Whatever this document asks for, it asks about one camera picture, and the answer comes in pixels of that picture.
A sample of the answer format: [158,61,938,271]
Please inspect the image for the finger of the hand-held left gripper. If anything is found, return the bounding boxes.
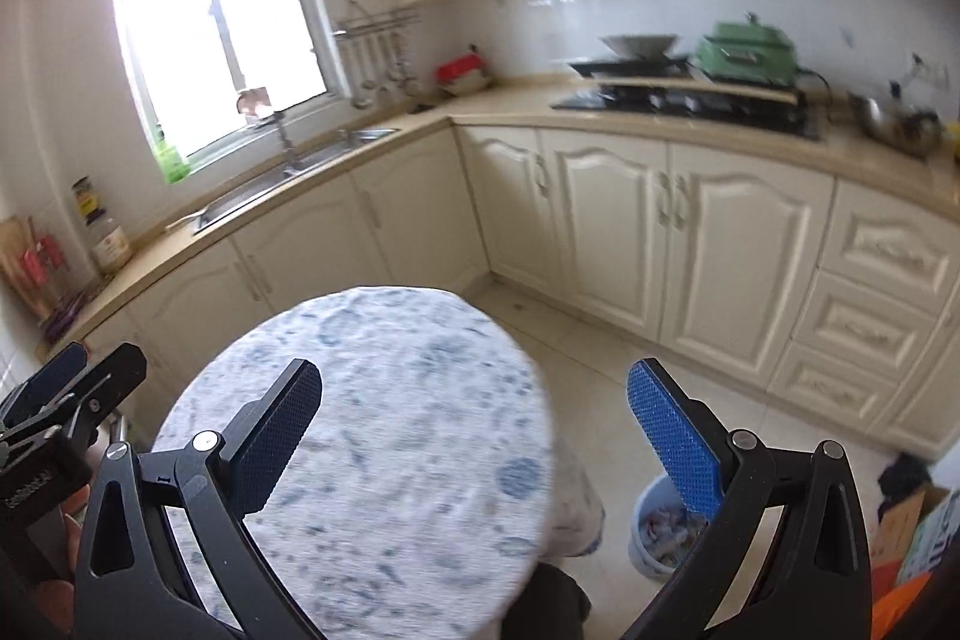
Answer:
[0,342,89,429]
[0,342,147,455]

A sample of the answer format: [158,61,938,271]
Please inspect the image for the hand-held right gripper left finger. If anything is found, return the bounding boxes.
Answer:
[73,357,323,640]

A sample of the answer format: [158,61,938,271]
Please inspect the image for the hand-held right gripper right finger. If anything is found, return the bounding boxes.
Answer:
[626,359,875,640]

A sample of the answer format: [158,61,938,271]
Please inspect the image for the heap of wrappers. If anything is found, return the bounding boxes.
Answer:
[643,506,710,564]

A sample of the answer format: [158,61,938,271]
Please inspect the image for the light blue plastic bin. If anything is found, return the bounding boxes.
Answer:
[628,471,732,581]

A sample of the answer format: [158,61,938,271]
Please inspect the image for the person's left hand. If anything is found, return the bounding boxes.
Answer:
[34,506,88,620]

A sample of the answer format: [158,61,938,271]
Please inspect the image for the purple drip tray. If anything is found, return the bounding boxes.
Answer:
[41,291,98,341]

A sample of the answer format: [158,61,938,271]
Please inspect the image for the red chopstick holder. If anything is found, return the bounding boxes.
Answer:
[21,235,72,311]

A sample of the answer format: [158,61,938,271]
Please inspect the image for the wooden cutting board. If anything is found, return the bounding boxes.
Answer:
[0,214,46,319]

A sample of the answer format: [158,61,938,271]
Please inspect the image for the large clear plastic jar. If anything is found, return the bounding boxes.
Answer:
[90,216,134,274]

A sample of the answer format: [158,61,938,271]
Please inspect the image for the cream cabinet drawer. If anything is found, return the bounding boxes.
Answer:
[769,344,901,427]
[795,272,938,378]
[821,179,960,311]

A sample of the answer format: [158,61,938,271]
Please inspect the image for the yellow bottle on jar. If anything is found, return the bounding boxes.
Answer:
[71,176,102,225]

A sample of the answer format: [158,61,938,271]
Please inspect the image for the person's dark trouser leg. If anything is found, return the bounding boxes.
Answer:
[510,561,593,640]

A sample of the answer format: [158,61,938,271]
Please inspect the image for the green dish soap bottle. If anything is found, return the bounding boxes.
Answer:
[154,141,192,185]

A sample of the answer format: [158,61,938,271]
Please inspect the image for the cream lower cabinets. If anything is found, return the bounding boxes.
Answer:
[45,122,960,461]

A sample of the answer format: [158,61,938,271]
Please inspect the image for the black crumpled garment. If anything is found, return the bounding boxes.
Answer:
[879,454,931,517]

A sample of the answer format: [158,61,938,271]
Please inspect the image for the steel double sink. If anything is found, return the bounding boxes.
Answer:
[193,126,398,232]

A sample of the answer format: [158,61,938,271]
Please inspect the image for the orange cloth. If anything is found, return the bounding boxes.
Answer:
[874,569,935,640]

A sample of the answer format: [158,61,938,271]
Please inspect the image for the steel faucet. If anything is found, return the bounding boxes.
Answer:
[259,111,301,175]

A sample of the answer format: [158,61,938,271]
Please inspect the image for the brown white rag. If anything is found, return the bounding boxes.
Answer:
[236,87,275,122]

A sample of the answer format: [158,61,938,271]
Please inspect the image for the black gas stove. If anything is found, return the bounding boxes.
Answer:
[550,85,826,142]

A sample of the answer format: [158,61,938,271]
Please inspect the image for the beige kitchen countertop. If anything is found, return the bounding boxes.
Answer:
[37,74,960,356]

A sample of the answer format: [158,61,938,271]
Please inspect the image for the black induction cooker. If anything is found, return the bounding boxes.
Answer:
[568,55,695,80]

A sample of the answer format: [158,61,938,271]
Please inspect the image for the steel hanging ladle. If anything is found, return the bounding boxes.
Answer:
[351,38,370,109]

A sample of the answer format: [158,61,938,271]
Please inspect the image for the white framed window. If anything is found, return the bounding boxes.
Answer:
[112,0,342,169]

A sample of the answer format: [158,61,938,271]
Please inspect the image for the steel pot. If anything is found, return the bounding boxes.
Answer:
[850,83,944,155]

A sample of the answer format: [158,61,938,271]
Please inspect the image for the green electric pot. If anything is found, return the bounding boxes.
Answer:
[691,14,800,86]

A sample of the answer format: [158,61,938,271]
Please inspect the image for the steel bowl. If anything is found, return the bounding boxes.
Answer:
[598,32,680,58]

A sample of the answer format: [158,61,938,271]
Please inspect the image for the red container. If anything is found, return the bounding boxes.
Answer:
[437,53,485,82]

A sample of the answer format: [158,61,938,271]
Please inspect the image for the steel utensil rail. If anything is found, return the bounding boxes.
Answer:
[334,0,421,41]

